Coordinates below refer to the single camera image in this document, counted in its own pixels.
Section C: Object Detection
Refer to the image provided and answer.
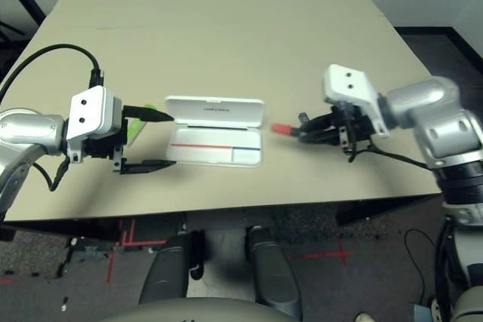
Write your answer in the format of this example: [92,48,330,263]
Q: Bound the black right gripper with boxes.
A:
[297,104,374,154]

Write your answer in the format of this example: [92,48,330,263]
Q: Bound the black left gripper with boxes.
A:
[85,104,177,175]

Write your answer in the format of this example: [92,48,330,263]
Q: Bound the green white eraser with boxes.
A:
[126,103,158,148]

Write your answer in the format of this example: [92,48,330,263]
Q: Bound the red black marker pen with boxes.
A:
[272,123,299,136]

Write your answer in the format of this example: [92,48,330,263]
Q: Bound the white plastic pencil case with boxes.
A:
[164,95,265,167]

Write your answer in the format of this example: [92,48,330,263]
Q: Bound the red angular floor tape lines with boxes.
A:
[115,218,167,247]

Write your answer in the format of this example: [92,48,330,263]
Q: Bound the red floor tape cross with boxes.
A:
[303,238,355,265]

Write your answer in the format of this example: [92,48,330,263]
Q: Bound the grey robot left leg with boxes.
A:
[139,233,207,304]

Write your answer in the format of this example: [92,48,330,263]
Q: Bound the grey robot leg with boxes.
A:
[139,233,207,304]
[245,225,303,319]

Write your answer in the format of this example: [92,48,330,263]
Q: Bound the grey robot right leg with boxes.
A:
[245,225,303,319]

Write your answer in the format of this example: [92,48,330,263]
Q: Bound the black table foot bar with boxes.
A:
[0,223,18,243]

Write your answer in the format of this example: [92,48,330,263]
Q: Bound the black tripod stand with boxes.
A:
[0,20,29,44]

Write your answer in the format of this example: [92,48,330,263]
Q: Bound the silver robot torso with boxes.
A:
[94,297,299,322]

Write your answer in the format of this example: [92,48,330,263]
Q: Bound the small blue box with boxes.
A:
[410,303,432,322]

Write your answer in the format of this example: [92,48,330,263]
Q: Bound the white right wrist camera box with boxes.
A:
[321,64,390,138]

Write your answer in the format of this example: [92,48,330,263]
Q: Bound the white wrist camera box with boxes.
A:
[66,86,124,163]
[321,64,390,138]

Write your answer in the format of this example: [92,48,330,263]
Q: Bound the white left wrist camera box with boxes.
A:
[66,86,124,163]

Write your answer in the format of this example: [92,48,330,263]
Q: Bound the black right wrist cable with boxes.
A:
[349,143,433,170]

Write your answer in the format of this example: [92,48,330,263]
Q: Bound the thin black left gripper cable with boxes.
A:
[35,155,71,192]

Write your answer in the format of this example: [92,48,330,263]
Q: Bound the thick black left camera cable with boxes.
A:
[0,43,106,100]

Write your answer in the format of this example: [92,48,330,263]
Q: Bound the thin black floor cable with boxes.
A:
[404,228,441,302]

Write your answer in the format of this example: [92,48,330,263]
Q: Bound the beige side table black frame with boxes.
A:
[0,0,48,42]

